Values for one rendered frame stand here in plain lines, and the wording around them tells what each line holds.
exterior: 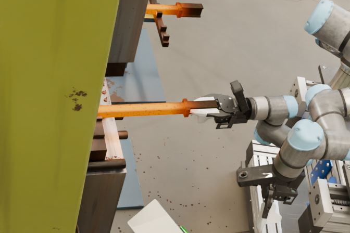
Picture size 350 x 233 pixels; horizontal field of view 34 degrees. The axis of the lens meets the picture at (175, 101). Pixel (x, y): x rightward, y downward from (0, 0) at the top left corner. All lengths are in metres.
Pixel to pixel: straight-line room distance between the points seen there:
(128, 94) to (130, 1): 0.96
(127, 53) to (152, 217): 0.36
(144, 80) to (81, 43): 1.32
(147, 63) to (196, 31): 1.42
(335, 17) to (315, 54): 2.03
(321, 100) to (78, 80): 0.80
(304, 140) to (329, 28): 0.51
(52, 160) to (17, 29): 0.32
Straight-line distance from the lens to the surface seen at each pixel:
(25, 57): 0.86
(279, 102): 1.84
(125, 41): 1.24
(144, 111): 1.68
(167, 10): 2.06
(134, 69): 2.19
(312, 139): 1.40
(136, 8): 1.19
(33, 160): 1.06
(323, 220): 2.02
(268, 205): 1.56
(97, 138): 1.63
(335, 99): 1.55
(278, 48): 3.74
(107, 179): 1.67
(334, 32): 1.80
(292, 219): 2.64
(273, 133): 1.91
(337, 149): 1.46
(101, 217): 1.84
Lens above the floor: 2.25
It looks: 46 degrees down
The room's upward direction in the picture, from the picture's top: 18 degrees clockwise
